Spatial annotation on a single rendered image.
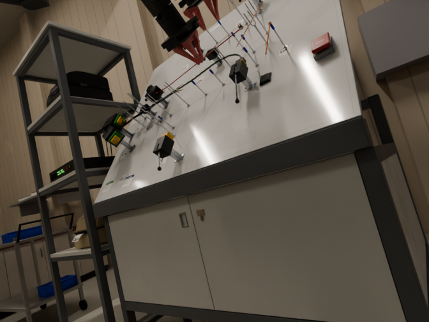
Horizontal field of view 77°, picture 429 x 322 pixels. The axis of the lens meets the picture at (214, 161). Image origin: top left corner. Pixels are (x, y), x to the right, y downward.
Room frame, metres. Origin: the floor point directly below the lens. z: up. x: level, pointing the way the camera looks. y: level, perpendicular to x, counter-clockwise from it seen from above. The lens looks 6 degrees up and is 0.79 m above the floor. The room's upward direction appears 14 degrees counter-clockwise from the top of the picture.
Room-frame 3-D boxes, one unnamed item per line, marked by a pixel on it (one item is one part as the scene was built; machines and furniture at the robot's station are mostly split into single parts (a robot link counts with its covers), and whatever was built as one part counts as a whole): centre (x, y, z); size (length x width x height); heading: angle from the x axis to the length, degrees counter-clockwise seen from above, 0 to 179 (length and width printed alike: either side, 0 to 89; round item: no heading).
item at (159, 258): (1.12, 0.34, 0.60); 0.55 x 0.02 x 0.39; 53
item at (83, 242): (1.56, 0.69, 0.76); 0.30 x 0.21 x 0.20; 146
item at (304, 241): (0.78, -0.10, 0.60); 0.55 x 0.03 x 0.39; 53
